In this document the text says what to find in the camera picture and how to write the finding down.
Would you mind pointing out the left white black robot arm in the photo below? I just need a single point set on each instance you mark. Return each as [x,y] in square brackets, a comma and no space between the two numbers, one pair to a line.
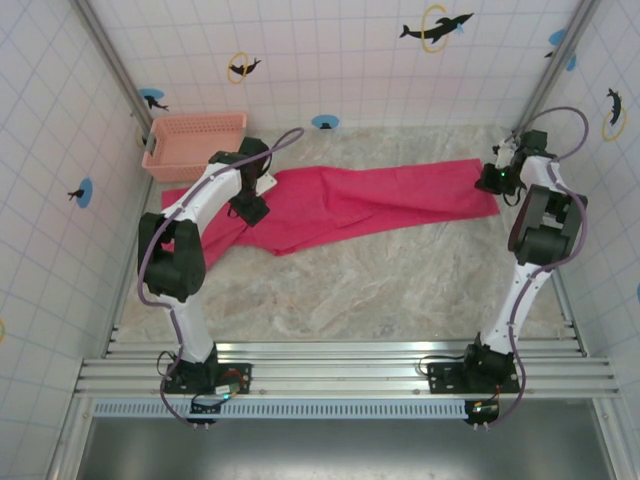
[190,320]

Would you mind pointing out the aluminium corner post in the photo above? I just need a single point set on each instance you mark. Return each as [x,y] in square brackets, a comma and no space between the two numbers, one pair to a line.
[560,65]
[112,55]

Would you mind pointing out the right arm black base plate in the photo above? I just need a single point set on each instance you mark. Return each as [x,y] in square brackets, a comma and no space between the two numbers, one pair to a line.
[440,375]

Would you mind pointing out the grey metal panel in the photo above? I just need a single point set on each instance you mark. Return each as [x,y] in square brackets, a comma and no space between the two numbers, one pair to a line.
[350,450]

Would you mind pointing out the pink plastic basket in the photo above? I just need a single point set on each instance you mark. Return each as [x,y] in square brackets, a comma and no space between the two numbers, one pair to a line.
[185,145]

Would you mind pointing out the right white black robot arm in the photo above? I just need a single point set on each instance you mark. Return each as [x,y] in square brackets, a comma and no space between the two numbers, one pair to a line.
[520,290]

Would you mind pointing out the blue circle dolphin sticker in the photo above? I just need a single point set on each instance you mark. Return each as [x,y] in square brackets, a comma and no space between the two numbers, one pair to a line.
[150,95]
[557,37]
[325,121]
[86,192]

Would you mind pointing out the aluminium side rail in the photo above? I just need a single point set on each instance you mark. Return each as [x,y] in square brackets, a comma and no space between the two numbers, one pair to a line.
[129,260]
[570,310]

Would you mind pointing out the small green circuit board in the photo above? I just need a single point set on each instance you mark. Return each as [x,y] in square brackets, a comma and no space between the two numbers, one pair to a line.
[225,391]
[484,408]

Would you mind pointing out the pink long pants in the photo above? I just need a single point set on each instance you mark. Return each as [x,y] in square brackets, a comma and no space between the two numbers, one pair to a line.
[380,195]

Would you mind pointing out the aluminium mounting rail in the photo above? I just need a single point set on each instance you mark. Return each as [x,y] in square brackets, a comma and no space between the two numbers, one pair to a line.
[340,370]

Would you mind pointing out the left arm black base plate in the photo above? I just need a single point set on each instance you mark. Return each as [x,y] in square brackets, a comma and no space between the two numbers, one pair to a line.
[245,367]

